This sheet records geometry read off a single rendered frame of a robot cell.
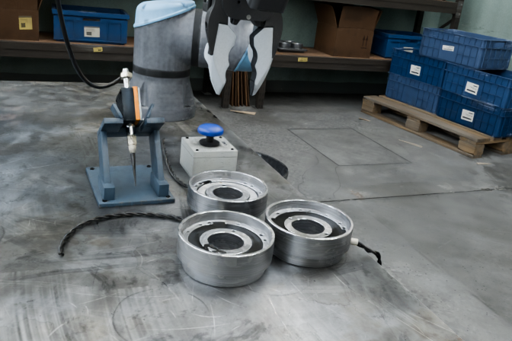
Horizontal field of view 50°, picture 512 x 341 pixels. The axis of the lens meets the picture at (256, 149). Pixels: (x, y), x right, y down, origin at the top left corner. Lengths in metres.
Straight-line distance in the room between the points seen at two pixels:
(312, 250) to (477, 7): 5.15
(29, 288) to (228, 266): 0.19
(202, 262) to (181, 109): 0.59
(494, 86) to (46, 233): 3.80
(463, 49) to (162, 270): 3.96
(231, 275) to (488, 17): 5.13
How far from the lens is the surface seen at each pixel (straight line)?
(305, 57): 4.55
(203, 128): 0.83
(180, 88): 1.11
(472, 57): 4.37
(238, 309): 0.55
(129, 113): 0.75
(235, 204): 0.67
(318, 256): 0.62
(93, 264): 0.61
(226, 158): 0.83
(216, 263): 0.56
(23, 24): 4.07
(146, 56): 1.10
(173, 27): 1.08
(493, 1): 5.56
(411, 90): 4.77
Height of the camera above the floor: 1.12
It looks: 19 degrees down
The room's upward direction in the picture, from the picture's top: 7 degrees clockwise
